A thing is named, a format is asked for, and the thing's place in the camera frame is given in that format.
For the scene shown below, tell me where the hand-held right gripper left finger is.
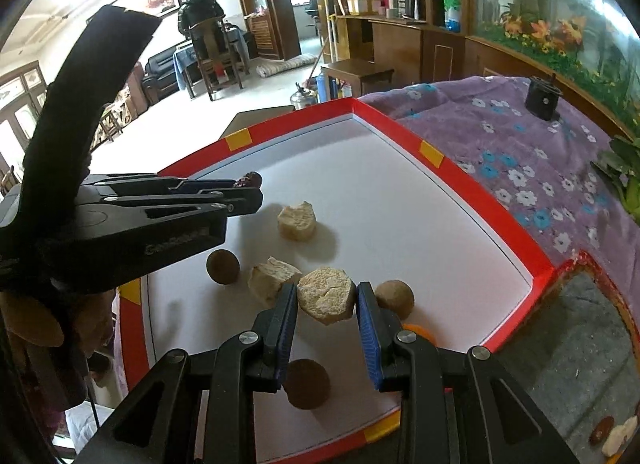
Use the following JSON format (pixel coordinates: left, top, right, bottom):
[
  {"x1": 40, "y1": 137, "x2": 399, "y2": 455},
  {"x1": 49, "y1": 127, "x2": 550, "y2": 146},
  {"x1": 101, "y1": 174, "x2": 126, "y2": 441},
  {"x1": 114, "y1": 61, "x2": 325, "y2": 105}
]
[{"x1": 86, "y1": 283, "x2": 301, "y2": 464}]

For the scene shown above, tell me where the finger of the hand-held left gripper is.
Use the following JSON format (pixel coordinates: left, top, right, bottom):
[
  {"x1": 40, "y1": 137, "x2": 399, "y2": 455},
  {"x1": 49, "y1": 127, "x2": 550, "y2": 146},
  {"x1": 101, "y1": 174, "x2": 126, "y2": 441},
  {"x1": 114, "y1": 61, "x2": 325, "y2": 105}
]
[
  {"x1": 100, "y1": 187, "x2": 264, "y2": 220},
  {"x1": 87, "y1": 172, "x2": 239, "y2": 198}
]

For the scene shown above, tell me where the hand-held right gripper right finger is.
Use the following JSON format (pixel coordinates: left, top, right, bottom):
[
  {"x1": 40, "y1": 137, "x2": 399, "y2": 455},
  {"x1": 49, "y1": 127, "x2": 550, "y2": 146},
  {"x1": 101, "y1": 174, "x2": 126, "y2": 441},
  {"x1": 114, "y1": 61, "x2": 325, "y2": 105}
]
[{"x1": 356, "y1": 281, "x2": 581, "y2": 464}]

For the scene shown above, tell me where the red date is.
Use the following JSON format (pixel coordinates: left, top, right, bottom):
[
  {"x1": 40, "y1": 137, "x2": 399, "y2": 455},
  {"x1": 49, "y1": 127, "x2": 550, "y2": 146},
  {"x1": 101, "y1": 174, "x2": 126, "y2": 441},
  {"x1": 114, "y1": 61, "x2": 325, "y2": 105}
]
[
  {"x1": 234, "y1": 170, "x2": 264, "y2": 191},
  {"x1": 589, "y1": 416, "x2": 616, "y2": 446}
]

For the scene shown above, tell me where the round beige dried fruit chunk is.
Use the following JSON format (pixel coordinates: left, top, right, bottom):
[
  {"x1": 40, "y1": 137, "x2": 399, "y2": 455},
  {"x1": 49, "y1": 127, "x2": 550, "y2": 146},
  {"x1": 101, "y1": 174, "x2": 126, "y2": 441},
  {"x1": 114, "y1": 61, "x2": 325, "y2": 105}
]
[{"x1": 296, "y1": 267, "x2": 357, "y2": 327}]

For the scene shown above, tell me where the red-rimmed white tray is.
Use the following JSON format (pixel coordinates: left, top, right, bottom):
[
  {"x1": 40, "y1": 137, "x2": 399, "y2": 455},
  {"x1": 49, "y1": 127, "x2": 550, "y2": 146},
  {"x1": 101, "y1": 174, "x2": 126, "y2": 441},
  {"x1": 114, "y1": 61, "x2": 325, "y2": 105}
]
[{"x1": 117, "y1": 96, "x2": 556, "y2": 464}]

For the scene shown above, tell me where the person's left hand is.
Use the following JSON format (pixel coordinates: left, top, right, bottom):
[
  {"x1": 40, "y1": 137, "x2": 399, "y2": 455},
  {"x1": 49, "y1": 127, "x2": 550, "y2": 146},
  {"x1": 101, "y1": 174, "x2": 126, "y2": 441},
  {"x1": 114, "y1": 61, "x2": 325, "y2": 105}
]
[{"x1": 0, "y1": 290, "x2": 67, "y2": 348}]

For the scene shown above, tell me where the brown longan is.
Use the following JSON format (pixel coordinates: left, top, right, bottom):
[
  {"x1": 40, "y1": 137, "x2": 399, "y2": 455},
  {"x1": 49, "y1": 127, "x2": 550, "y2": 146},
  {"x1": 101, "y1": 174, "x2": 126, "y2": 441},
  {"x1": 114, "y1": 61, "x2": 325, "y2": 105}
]
[
  {"x1": 282, "y1": 358, "x2": 331, "y2": 411},
  {"x1": 206, "y1": 249, "x2": 241, "y2": 286},
  {"x1": 374, "y1": 280, "x2": 416, "y2": 320}
]

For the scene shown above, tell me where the small orange fruit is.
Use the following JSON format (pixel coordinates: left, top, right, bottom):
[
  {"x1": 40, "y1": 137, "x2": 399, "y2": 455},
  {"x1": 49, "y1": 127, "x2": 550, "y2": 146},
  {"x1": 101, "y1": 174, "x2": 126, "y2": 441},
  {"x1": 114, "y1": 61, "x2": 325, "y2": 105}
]
[{"x1": 402, "y1": 322, "x2": 438, "y2": 347}]

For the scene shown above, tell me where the metal kettle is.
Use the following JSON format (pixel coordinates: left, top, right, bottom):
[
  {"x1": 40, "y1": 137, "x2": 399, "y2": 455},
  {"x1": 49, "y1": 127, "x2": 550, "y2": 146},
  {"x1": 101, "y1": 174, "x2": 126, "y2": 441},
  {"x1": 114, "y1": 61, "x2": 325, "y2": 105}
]
[{"x1": 290, "y1": 83, "x2": 320, "y2": 111}]

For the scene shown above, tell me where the table with blue cloth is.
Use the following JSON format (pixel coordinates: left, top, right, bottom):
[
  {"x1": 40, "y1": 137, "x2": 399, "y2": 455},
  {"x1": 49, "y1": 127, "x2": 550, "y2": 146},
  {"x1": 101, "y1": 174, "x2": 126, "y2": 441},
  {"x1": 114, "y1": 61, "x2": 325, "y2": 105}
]
[{"x1": 172, "y1": 29, "x2": 251, "y2": 90}]

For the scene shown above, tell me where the black sofa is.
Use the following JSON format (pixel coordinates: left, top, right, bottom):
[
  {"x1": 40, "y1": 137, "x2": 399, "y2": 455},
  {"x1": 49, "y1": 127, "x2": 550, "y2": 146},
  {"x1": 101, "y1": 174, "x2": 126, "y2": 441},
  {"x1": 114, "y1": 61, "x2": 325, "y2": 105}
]
[{"x1": 142, "y1": 46, "x2": 183, "y2": 105}]

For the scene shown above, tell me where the wooden chair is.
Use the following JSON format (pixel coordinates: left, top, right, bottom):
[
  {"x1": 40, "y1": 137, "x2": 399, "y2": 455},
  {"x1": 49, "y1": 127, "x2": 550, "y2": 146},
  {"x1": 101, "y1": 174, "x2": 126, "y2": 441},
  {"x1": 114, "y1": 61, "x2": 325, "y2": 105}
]
[{"x1": 187, "y1": 19, "x2": 246, "y2": 102}]

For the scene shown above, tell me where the rolled white bedding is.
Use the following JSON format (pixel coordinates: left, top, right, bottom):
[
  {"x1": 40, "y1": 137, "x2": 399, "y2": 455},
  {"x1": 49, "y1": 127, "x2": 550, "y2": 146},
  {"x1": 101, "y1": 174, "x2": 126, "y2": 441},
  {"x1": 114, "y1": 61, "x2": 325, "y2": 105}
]
[{"x1": 256, "y1": 55, "x2": 318, "y2": 79}]

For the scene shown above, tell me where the grey felt mat orange border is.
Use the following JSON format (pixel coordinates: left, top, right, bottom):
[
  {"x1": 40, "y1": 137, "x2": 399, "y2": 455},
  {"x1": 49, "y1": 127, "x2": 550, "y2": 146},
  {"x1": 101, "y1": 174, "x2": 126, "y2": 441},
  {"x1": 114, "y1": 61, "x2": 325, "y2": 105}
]
[{"x1": 492, "y1": 251, "x2": 640, "y2": 464}]

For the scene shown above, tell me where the wooden cabinet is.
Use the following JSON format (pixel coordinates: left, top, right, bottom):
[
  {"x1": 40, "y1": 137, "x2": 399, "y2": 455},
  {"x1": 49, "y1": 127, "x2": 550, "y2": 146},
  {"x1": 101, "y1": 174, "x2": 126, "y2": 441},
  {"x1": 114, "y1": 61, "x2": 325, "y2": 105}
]
[{"x1": 320, "y1": 0, "x2": 640, "y2": 140}]

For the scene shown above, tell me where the purple floral blanket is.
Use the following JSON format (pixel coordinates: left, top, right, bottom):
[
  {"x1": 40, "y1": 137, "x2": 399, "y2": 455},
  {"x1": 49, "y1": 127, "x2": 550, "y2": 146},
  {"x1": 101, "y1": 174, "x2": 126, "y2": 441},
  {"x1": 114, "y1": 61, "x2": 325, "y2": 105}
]
[{"x1": 357, "y1": 75, "x2": 640, "y2": 285}]

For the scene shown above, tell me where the green plastic bottle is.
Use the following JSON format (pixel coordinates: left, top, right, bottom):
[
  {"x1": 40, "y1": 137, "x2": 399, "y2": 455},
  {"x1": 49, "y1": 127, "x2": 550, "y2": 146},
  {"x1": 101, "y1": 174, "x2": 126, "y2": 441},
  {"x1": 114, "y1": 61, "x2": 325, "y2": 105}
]
[{"x1": 444, "y1": 0, "x2": 463, "y2": 34}]

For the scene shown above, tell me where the black cylinder holder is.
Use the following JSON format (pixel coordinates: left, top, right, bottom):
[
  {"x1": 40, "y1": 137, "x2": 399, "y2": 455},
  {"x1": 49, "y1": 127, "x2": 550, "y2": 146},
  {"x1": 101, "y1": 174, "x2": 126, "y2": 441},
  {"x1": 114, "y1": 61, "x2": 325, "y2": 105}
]
[{"x1": 525, "y1": 73, "x2": 563, "y2": 121}]

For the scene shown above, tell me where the bok choy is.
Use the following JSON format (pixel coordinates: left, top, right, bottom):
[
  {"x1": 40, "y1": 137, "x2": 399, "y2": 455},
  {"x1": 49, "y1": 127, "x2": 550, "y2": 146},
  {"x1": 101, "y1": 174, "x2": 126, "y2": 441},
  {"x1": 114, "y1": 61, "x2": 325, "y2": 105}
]
[{"x1": 590, "y1": 136, "x2": 640, "y2": 222}]

